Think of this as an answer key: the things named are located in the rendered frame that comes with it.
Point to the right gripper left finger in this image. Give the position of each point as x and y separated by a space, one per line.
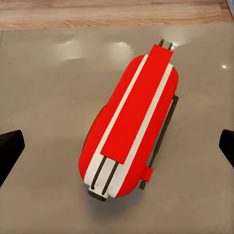
11 147

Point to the coffee table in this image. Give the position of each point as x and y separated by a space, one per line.
53 84

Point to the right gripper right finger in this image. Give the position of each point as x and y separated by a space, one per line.
226 144

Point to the radio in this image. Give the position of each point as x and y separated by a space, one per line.
120 141

